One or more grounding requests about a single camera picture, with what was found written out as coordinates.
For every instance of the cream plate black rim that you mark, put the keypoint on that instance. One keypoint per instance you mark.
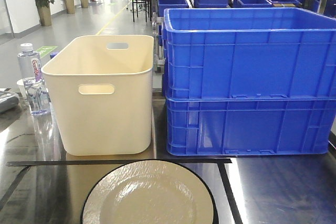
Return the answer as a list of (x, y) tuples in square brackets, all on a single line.
[(150, 191)]

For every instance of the lower blue plastic crate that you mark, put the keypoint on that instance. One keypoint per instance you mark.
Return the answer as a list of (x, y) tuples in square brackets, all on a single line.
[(249, 127)]

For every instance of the large blue plastic crate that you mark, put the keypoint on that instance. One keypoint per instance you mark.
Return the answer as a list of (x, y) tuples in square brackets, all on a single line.
[(232, 53)]

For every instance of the cream plastic bin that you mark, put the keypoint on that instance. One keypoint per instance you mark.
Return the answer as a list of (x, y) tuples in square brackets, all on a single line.
[(101, 91)]

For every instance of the clear water bottle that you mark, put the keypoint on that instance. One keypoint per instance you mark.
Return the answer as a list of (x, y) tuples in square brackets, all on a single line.
[(33, 80)]

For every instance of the grey device at left edge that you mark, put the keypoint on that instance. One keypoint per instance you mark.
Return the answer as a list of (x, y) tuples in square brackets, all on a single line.
[(9, 100)]

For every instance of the potted plant left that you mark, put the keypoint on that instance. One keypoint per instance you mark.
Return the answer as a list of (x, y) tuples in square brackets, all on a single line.
[(43, 8)]

